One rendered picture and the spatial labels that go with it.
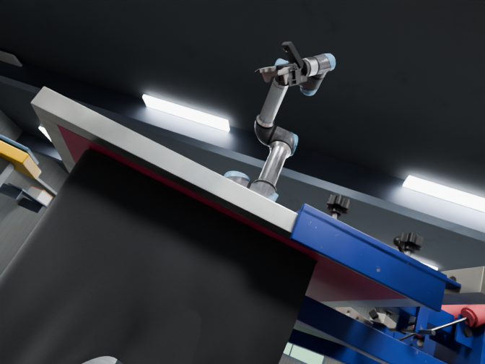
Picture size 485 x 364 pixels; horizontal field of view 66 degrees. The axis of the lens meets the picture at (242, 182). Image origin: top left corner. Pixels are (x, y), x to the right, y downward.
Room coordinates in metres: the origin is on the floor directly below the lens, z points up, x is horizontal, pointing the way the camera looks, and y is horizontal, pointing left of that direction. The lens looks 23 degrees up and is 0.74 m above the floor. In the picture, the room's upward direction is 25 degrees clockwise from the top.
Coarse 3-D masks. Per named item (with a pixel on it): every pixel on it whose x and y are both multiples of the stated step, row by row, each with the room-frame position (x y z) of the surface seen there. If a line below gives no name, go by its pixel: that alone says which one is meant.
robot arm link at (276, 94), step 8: (272, 88) 1.41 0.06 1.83; (280, 88) 1.38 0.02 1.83; (272, 96) 1.44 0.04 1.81; (280, 96) 1.43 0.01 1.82; (264, 104) 1.52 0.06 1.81; (272, 104) 1.48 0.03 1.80; (280, 104) 1.49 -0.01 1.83; (264, 112) 1.55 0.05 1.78; (272, 112) 1.52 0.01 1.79; (256, 120) 1.62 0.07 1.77; (264, 120) 1.58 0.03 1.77; (272, 120) 1.58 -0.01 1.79; (256, 128) 1.65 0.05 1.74; (264, 128) 1.62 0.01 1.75; (272, 128) 1.64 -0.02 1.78; (264, 136) 1.66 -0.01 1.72
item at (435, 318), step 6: (396, 312) 0.95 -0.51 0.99; (402, 312) 0.93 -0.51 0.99; (408, 312) 0.91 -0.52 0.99; (414, 312) 0.91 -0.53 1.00; (432, 312) 0.91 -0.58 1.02; (438, 312) 0.92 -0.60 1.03; (444, 312) 0.92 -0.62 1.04; (408, 318) 0.96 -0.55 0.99; (414, 318) 0.93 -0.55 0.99; (432, 318) 0.92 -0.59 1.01; (438, 318) 0.92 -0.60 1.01; (444, 318) 0.92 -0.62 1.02; (450, 318) 0.92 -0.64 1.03; (432, 324) 0.92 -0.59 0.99; (438, 324) 0.92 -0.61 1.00; (438, 330) 0.94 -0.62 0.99; (444, 330) 0.92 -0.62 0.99; (450, 330) 0.92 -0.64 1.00
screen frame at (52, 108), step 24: (48, 96) 0.57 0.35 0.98; (48, 120) 0.61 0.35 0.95; (72, 120) 0.57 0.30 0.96; (96, 120) 0.57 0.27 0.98; (120, 144) 0.58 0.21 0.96; (144, 144) 0.58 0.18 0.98; (72, 168) 0.85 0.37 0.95; (168, 168) 0.59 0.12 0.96; (192, 168) 0.59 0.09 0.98; (216, 192) 0.60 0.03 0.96; (240, 192) 0.60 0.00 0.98; (264, 216) 0.60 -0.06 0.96; (288, 216) 0.61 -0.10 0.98
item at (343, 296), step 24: (72, 144) 0.68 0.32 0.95; (96, 144) 0.62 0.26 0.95; (144, 168) 0.62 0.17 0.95; (192, 192) 0.63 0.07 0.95; (240, 216) 0.64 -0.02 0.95; (288, 240) 0.66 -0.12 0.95; (336, 264) 0.67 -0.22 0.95; (336, 288) 0.83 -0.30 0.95; (360, 288) 0.75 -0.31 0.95; (384, 288) 0.68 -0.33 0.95
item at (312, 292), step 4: (308, 288) 0.95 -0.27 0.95; (312, 288) 0.94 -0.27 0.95; (308, 292) 1.00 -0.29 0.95; (312, 292) 0.98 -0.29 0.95; (316, 292) 0.96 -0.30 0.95; (320, 292) 0.94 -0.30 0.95; (324, 292) 0.92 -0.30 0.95; (308, 296) 1.05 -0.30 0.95; (312, 296) 1.03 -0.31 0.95; (316, 296) 1.00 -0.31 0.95; (320, 296) 0.98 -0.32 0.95; (324, 296) 0.96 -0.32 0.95; (328, 296) 0.94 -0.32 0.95; (332, 296) 0.92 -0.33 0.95; (320, 300) 1.03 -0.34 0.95; (324, 300) 1.01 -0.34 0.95; (328, 300) 0.99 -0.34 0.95; (332, 300) 0.97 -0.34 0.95; (336, 300) 0.95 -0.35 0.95; (340, 300) 0.93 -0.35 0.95
